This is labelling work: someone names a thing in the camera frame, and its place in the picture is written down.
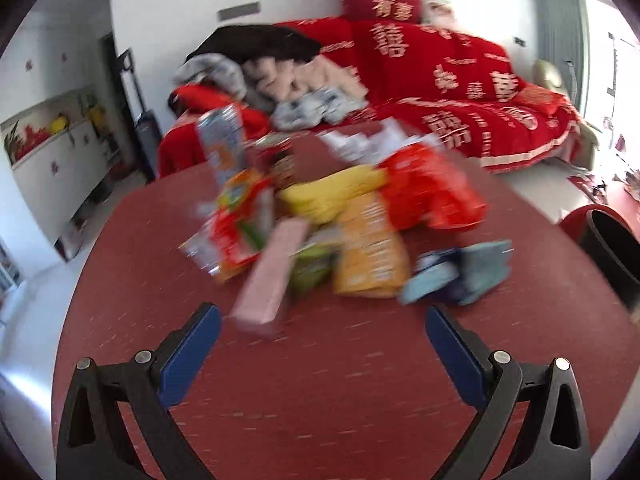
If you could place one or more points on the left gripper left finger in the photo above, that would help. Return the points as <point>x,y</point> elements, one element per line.
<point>93,441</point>

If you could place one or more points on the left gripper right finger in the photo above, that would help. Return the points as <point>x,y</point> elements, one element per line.
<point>553,442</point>

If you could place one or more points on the pink long box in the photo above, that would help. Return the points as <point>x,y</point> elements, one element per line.
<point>261,302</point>

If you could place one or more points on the orange snack bag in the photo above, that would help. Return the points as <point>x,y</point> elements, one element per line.
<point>373,260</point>

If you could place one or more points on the black trash bin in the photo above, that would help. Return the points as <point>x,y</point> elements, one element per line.
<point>606,238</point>

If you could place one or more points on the blue teal wrapper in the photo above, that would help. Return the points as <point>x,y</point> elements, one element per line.
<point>459,275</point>

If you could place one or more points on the red green snack wrapper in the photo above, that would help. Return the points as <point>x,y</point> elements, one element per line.
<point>237,231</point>

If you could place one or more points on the red plastic bag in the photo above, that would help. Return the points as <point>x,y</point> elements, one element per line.
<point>424,187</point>

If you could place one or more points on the white cabinet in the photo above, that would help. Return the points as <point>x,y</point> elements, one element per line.
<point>59,151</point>

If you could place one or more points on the gold armchair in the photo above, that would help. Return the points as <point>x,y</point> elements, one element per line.
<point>584,148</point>

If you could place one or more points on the black upright vacuum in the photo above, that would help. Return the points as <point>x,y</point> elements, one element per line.
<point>146,127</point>

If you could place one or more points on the yellow corn-shaped package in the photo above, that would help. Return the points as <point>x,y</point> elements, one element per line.
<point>321,201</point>

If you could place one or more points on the red drink can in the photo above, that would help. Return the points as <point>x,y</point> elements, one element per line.
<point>275,158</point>

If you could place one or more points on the crumpled white paper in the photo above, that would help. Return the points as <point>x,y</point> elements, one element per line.
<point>360,149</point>

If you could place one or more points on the red pillow on sofa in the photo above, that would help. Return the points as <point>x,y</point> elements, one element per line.
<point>201,98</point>

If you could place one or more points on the red sofa cover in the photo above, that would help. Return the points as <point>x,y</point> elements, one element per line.
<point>461,87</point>

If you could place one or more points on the grey white garment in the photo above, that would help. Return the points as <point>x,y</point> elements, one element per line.
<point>216,69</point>

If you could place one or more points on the light blue patterned garment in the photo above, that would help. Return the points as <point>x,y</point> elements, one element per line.
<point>327,104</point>

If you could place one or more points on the beige fuzzy garment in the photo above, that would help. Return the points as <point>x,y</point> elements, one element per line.
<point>289,80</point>

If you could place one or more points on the black garment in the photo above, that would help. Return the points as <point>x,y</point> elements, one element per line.
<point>243,43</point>

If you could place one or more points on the grey curtain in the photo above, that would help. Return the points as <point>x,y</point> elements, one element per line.
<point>561,42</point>

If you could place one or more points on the white plush toy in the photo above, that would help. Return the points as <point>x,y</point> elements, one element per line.
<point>438,13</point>

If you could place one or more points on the grey wall panel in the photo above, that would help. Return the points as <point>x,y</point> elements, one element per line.
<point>245,9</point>

